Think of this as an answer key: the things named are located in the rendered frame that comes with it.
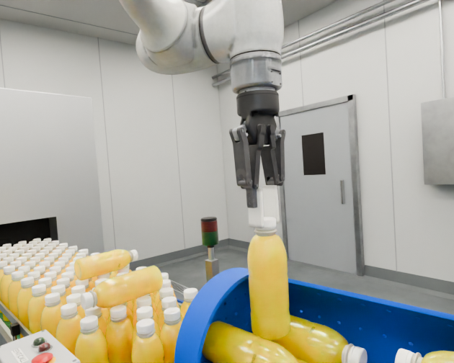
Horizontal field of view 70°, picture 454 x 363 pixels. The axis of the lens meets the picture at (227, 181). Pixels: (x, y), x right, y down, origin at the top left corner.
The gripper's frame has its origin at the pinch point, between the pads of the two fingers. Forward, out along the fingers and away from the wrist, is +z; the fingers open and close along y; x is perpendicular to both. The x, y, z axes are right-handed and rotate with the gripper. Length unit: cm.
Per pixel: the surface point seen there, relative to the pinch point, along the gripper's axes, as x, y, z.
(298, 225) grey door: 216, 352, 87
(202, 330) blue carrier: 4.9, -12.0, 19.6
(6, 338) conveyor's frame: 99, -23, 48
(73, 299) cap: 58, -14, 27
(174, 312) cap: 26.6, -2.5, 26.3
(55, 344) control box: 37, -25, 27
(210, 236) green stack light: 52, 34, 18
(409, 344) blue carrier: -19.6, 13.0, 24.6
